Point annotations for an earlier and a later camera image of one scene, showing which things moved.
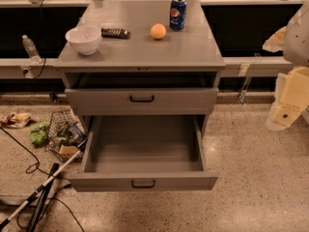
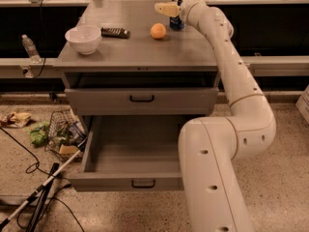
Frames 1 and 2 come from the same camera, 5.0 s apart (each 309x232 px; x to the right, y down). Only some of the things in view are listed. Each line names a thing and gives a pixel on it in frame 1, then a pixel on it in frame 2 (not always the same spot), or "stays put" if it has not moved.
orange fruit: (157, 31) stays put
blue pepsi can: (178, 14) stays put
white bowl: (85, 39) stays put
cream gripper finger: (276, 42) → (168, 9)
